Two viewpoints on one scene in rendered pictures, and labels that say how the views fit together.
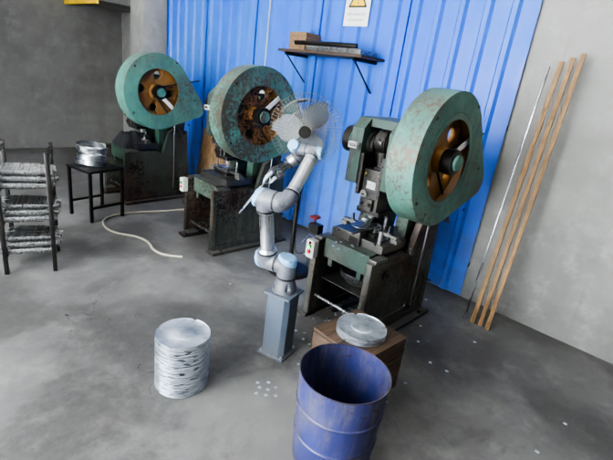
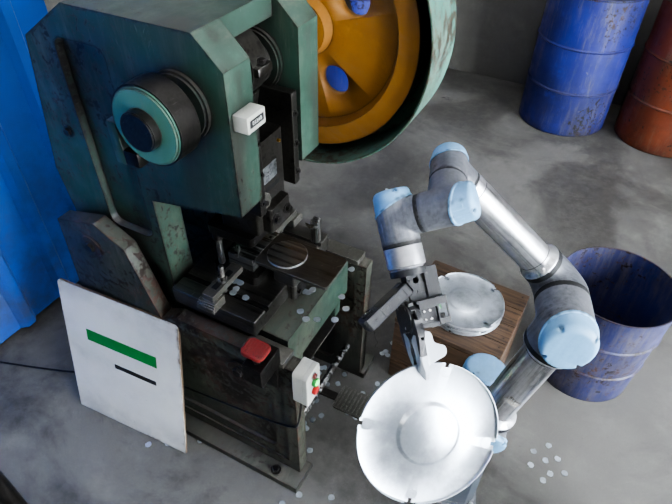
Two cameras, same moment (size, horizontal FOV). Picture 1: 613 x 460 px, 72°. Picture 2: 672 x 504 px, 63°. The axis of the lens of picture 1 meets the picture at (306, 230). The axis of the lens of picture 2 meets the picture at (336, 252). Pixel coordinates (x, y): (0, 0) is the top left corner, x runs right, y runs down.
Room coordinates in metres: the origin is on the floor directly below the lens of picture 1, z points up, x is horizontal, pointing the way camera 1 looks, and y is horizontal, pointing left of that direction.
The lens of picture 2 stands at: (2.98, 0.87, 1.91)
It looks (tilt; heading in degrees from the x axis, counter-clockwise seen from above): 42 degrees down; 256
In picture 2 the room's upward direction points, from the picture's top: 1 degrees clockwise
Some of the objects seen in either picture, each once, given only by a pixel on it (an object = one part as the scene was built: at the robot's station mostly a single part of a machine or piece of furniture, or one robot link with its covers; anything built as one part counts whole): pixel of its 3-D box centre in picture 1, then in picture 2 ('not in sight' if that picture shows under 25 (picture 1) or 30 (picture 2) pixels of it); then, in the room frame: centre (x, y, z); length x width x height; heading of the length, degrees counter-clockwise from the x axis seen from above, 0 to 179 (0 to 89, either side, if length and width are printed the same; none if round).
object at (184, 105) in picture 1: (164, 127); not in sight; (5.45, 1.97, 0.87); 1.53 x 0.99 x 1.74; 141
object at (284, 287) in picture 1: (285, 282); not in sight; (2.35, 0.09, 0.50); 0.15 x 0.15 x 0.10
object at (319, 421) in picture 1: (337, 412); (598, 326); (1.61, -0.26, 0.24); 0.42 x 0.42 x 0.48
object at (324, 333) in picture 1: (355, 357); (456, 336); (2.15, -0.39, 0.18); 0.40 x 0.38 x 0.35; 135
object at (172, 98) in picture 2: (358, 141); (160, 120); (3.09, -0.28, 1.31); 0.22 x 0.12 x 0.22; 138
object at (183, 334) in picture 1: (182, 332); not in sight; (1.96, 0.59, 0.32); 0.29 x 0.29 x 0.01
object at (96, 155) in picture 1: (94, 179); not in sight; (4.35, 2.32, 0.40); 0.45 x 0.40 x 0.79; 60
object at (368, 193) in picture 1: (374, 188); (256, 176); (2.88, -0.42, 1.04); 0.17 x 0.15 x 0.30; 138
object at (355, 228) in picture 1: (354, 235); (301, 274); (2.78, -0.34, 0.72); 0.25 x 0.14 x 0.14; 138
